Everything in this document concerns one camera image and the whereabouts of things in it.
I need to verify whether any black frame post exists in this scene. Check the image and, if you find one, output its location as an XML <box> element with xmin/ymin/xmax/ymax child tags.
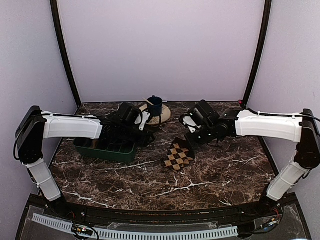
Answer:
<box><xmin>49</xmin><ymin>0</ymin><xmax>82</xmax><ymax>108</ymax></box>
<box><xmin>240</xmin><ymin>0</ymin><xmax>272</xmax><ymax>109</ymax></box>

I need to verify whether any dark blue mug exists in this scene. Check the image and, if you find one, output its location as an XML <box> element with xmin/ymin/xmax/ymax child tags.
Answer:
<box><xmin>147</xmin><ymin>95</ymin><xmax>163</xmax><ymax>117</ymax></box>

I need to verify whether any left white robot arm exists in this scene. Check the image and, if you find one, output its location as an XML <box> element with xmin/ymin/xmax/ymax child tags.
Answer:
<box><xmin>13</xmin><ymin>103</ymin><xmax>155</xmax><ymax>218</ymax></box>

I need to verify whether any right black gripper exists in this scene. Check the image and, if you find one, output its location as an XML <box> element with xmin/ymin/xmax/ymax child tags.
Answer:
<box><xmin>184</xmin><ymin>123</ymin><xmax>217</xmax><ymax>151</ymax></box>

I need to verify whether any left black frame post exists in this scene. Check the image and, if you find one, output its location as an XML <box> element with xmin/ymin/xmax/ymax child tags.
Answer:
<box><xmin>49</xmin><ymin>0</ymin><xmax>82</xmax><ymax>108</ymax></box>

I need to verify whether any black front rail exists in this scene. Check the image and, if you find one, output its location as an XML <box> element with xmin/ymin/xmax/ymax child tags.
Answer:
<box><xmin>57</xmin><ymin>202</ymin><xmax>263</xmax><ymax>224</ymax></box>

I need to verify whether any left camera black cable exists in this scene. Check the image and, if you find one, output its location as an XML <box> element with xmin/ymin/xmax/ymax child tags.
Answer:
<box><xmin>139</xmin><ymin>109</ymin><xmax>163</xmax><ymax>136</ymax></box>

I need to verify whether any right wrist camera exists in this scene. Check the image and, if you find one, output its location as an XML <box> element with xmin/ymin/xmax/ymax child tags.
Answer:
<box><xmin>180</xmin><ymin>114</ymin><xmax>201</xmax><ymax>134</ymax></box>

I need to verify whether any brown black checkered sock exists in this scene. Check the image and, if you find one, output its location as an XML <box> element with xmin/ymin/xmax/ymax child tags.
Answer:
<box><xmin>161</xmin><ymin>137</ymin><xmax>196</xmax><ymax>173</ymax></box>

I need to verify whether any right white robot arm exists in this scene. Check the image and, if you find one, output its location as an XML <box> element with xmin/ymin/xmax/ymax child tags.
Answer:
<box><xmin>179</xmin><ymin>100</ymin><xmax>320</xmax><ymax>217</ymax></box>

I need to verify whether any beige floral round mat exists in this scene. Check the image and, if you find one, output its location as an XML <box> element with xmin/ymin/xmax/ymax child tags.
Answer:
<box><xmin>139</xmin><ymin>104</ymin><xmax>172</xmax><ymax>126</ymax></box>

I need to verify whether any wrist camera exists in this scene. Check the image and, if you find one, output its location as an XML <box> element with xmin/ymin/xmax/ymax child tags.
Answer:
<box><xmin>134</xmin><ymin>111</ymin><xmax>151</xmax><ymax>131</ymax></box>
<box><xmin>180</xmin><ymin>114</ymin><xmax>201</xmax><ymax>134</ymax></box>

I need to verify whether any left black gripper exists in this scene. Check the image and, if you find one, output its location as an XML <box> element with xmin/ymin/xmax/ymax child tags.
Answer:
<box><xmin>119</xmin><ymin>124</ymin><xmax>156</xmax><ymax>148</ymax></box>

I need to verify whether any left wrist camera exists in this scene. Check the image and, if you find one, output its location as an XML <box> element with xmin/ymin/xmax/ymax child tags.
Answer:
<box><xmin>134</xmin><ymin>111</ymin><xmax>151</xmax><ymax>131</ymax></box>

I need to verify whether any green divided plastic tray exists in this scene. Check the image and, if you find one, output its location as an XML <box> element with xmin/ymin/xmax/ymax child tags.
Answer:
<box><xmin>73</xmin><ymin>137</ymin><xmax>137</xmax><ymax>163</ymax></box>

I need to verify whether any right black frame post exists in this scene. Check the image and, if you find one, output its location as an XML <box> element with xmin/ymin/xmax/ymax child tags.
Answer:
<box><xmin>240</xmin><ymin>0</ymin><xmax>272</xmax><ymax>109</ymax></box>

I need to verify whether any white slotted cable duct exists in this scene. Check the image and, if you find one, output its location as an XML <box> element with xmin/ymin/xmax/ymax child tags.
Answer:
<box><xmin>31</xmin><ymin>213</ymin><xmax>239</xmax><ymax>240</ymax></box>

